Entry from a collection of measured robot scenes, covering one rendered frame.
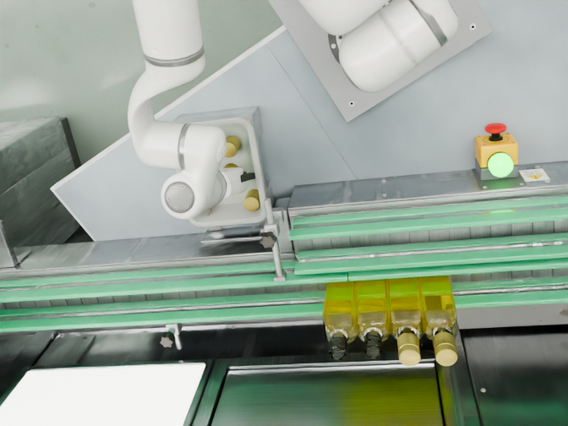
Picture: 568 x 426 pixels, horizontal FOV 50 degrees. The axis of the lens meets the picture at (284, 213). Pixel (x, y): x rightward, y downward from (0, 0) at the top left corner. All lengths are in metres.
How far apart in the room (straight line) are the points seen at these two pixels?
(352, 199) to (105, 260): 0.56
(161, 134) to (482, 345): 0.76
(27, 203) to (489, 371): 1.36
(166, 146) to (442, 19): 0.44
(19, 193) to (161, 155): 1.02
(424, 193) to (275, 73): 0.38
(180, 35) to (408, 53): 0.31
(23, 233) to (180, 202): 1.02
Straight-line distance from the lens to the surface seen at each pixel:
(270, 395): 1.17
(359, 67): 0.88
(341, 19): 0.84
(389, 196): 1.19
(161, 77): 0.87
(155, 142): 0.96
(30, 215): 1.96
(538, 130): 1.31
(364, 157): 1.28
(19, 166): 1.95
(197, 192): 0.95
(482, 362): 1.27
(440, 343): 1.02
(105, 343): 1.52
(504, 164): 1.20
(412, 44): 0.88
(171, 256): 1.32
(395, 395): 1.14
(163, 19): 0.83
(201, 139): 0.94
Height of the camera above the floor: 1.96
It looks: 64 degrees down
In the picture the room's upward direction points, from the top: 163 degrees counter-clockwise
